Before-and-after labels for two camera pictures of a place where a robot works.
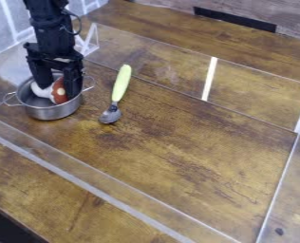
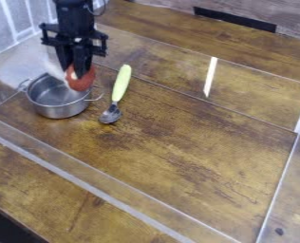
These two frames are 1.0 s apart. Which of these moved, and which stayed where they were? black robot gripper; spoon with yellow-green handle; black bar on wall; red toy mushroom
Moved: red toy mushroom; black robot gripper
Stayed: black bar on wall; spoon with yellow-green handle
